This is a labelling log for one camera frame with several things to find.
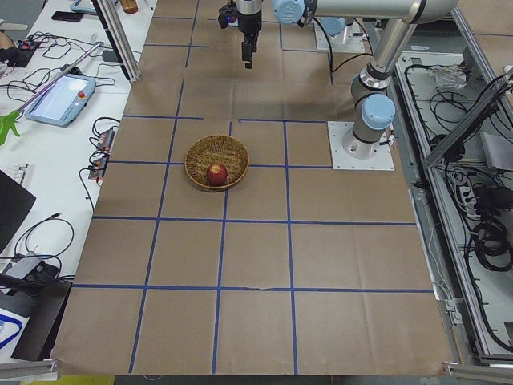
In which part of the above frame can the green handled reacher tool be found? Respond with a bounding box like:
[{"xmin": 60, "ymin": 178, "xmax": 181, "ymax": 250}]
[{"xmin": 1, "ymin": 42, "xmax": 104, "ymax": 145}]

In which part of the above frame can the orange usb hub lower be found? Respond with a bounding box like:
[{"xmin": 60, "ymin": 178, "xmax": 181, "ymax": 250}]
[{"xmin": 88, "ymin": 156, "xmax": 108, "ymax": 182}]

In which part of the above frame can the orange usb hub upper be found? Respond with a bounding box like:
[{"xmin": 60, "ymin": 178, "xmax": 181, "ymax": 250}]
[{"xmin": 96, "ymin": 128, "xmax": 115, "ymax": 151}]

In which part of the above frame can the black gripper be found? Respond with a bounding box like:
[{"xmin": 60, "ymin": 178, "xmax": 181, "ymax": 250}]
[{"xmin": 238, "ymin": 11, "xmax": 262, "ymax": 69}]

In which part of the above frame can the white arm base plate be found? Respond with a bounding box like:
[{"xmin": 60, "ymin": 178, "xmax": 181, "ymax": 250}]
[
  {"xmin": 314, "ymin": 17, "xmax": 366, "ymax": 54},
  {"xmin": 327, "ymin": 121, "xmax": 395, "ymax": 172}
]

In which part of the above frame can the woven wicker basket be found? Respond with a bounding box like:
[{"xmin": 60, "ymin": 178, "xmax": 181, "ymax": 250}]
[{"xmin": 184, "ymin": 135, "xmax": 249, "ymax": 192}]

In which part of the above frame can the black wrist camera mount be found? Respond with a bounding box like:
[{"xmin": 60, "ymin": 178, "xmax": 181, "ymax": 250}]
[{"xmin": 217, "ymin": 2, "xmax": 238, "ymax": 29}]

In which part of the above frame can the black box on desk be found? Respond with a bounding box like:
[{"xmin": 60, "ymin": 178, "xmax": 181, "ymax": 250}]
[{"xmin": 11, "ymin": 281, "xmax": 72, "ymax": 361}]

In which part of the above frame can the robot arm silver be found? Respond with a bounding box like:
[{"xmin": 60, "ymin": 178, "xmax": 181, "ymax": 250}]
[{"xmin": 271, "ymin": 0, "xmax": 458, "ymax": 160}]

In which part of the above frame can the orange usb hub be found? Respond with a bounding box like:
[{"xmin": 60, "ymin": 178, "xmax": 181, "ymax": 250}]
[
  {"xmin": 88, "ymin": 156, "xmax": 108, "ymax": 182},
  {"xmin": 96, "ymin": 128, "xmax": 115, "ymax": 151}
]

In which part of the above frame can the blue teach pendant tablet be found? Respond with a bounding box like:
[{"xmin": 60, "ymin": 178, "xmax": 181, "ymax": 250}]
[{"xmin": 25, "ymin": 75, "xmax": 96, "ymax": 127}]

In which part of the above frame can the dark red apple in basket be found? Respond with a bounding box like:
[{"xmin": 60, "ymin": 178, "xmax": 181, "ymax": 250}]
[{"xmin": 207, "ymin": 164, "xmax": 228, "ymax": 187}]

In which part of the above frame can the black smartphone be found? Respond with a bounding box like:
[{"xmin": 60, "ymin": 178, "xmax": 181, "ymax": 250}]
[{"xmin": 51, "ymin": 11, "xmax": 83, "ymax": 22}]

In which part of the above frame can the aluminium frame post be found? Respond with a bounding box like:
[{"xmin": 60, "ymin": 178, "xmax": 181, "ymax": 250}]
[{"xmin": 92, "ymin": 0, "xmax": 141, "ymax": 83}]

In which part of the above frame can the black laptop corner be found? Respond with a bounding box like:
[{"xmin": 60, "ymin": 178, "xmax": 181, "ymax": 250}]
[{"xmin": 0, "ymin": 172, "xmax": 36, "ymax": 251}]

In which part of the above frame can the black braided right cable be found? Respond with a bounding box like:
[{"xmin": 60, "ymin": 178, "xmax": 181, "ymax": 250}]
[{"xmin": 312, "ymin": 18, "xmax": 374, "ymax": 74}]

